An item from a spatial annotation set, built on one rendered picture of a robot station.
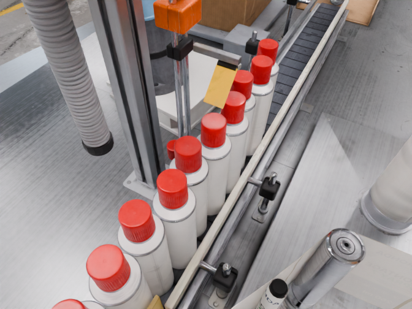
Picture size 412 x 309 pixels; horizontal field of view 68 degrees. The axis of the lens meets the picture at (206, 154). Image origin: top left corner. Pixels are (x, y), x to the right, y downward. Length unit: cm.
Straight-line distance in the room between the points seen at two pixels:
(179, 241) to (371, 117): 62
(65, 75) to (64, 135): 49
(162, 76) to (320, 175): 40
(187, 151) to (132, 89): 14
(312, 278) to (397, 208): 22
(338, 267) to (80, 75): 31
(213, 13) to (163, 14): 67
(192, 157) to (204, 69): 47
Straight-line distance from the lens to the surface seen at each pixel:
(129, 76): 43
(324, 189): 61
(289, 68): 87
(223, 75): 42
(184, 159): 36
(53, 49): 29
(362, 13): 134
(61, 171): 72
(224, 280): 46
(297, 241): 54
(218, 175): 44
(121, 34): 40
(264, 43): 55
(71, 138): 77
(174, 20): 39
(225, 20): 104
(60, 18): 28
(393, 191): 54
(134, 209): 32
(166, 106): 71
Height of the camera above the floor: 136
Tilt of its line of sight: 50 degrees down
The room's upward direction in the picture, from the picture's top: 1 degrees clockwise
